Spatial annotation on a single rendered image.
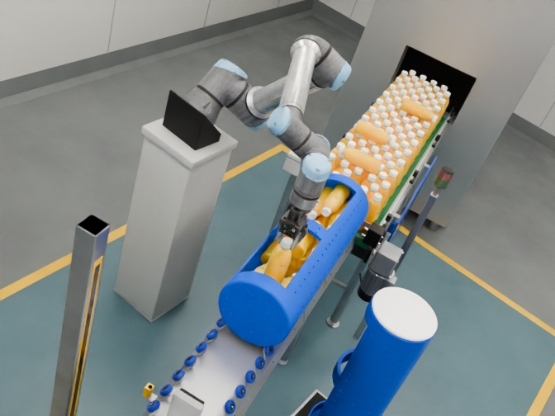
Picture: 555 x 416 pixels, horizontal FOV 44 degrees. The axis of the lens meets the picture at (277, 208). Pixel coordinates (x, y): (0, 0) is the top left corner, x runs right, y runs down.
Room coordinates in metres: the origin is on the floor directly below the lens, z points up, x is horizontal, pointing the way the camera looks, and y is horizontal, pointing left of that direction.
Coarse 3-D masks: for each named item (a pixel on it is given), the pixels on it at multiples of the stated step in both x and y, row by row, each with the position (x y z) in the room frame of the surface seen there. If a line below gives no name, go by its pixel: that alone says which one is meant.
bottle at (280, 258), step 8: (280, 248) 1.80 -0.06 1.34; (288, 248) 1.80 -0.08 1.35; (272, 256) 1.79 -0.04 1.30; (280, 256) 1.78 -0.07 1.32; (288, 256) 1.79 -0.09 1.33; (272, 264) 1.78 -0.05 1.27; (280, 264) 1.78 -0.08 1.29; (288, 264) 1.80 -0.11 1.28; (264, 272) 1.80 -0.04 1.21; (272, 272) 1.78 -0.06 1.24; (280, 272) 1.78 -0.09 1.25; (280, 280) 1.79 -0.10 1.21
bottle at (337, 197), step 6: (336, 186) 2.52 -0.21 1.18; (342, 186) 2.51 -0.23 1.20; (330, 192) 2.46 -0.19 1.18; (336, 192) 2.44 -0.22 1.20; (342, 192) 2.46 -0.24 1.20; (348, 192) 2.50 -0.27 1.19; (330, 198) 2.39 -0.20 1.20; (336, 198) 2.40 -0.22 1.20; (342, 198) 2.43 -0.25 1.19; (324, 204) 2.37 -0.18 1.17; (330, 204) 2.36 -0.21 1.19; (336, 204) 2.38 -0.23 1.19; (342, 204) 2.42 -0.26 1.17; (336, 210) 2.37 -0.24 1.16
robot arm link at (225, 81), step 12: (216, 72) 2.70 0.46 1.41; (228, 72) 2.71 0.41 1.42; (240, 72) 2.74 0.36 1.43; (204, 84) 2.66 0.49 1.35; (216, 84) 2.66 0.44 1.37; (228, 84) 2.68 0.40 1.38; (240, 84) 2.72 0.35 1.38; (216, 96) 2.64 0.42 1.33; (228, 96) 2.67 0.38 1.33; (240, 96) 2.69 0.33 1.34
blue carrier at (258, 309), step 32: (352, 192) 2.53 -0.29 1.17; (352, 224) 2.31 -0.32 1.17; (256, 256) 2.02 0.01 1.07; (320, 256) 2.00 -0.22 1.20; (224, 288) 1.73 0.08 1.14; (256, 288) 1.70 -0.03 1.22; (288, 288) 1.76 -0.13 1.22; (224, 320) 1.72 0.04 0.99; (256, 320) 1.69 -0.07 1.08; (288, 320) 1.67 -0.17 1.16
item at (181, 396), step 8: (176, 392) 1.29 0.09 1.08; (184, 392) 1.30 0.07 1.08; (176, 400) 1.28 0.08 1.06; (184, 400) 1.27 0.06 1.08; (192, 400) 1.28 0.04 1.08; (200, 400) 1.30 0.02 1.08; (168, 408) 1.28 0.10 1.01; (176, 408) 1.28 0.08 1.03; (184, 408) 1.27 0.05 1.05; (192, 408) 1.26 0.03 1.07; (200, 408) 1.27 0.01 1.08
